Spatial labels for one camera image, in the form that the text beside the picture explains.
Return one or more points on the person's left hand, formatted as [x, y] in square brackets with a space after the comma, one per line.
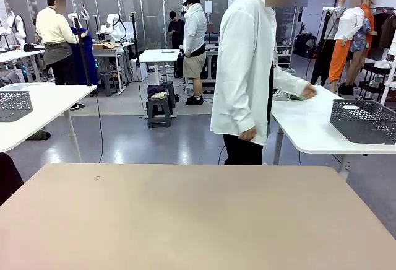
[309, 92]

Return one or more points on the person's right hand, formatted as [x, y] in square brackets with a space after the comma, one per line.
[248, 134]

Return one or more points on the person's left forearm white sleeve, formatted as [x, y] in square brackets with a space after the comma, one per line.
[289, 81]

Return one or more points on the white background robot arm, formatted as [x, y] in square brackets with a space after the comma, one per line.
[114, 31]

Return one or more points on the person's right forearm white sleeve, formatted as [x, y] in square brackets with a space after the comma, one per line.
[235, 112]

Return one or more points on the grey lattice plastic basket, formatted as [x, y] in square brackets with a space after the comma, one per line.
[15, 106]
[362, 127]

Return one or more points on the white cloth pile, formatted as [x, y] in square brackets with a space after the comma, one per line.
[281, 96]

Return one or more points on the white side table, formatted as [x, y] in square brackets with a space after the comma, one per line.
[309, 121]
[46, 106]

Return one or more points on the wooden shoe rack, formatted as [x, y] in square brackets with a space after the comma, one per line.
[284, 56]

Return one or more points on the black luggage bags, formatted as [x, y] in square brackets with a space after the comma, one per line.
[304, 45]

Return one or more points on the black utility cart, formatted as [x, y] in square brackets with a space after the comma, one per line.
[374, 78]

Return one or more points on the person in white shirt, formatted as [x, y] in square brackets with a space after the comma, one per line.
[241, 65]

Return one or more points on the child mannequin floral shirt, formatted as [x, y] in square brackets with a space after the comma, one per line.
[360, 39]

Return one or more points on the mannequin white top orange trousers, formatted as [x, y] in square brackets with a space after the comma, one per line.
[348, 25]

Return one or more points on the white step ladder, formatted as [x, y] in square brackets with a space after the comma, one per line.
[390, 78]

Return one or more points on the grey plastic step stool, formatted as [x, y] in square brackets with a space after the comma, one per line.
[159, 118]
[106, 82]

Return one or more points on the mannequin with grey vest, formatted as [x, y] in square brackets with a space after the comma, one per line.
[340, 3]

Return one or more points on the dark clothes on rack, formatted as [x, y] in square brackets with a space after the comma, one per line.
[386, 31]

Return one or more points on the mannequin orange shirt beige cap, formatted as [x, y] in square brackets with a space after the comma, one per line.
[368, 13]

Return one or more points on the pile of dark clothes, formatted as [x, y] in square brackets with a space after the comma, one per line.
[156, 90]

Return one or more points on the person in white jacket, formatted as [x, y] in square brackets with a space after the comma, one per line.
[195, 28]

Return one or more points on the white standing desk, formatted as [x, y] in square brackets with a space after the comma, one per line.
[159, 54]

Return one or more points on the person in black shirt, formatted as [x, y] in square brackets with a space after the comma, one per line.
[177, 31]

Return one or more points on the open cardboard box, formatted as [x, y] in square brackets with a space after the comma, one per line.
[103, 46]

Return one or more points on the black tripod pole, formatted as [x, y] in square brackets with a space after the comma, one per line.
[83, 53]

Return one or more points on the dark green bag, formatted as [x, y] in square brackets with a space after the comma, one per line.
[38, 135]

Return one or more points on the man in cream shirt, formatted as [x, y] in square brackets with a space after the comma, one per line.
[52, 28]

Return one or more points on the white workbench tables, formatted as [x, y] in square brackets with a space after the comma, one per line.
[18, 56]

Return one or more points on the black chair back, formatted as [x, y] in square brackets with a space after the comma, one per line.
[7, 177]

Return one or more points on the black camera tripod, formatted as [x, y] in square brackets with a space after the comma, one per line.
[323, 44]

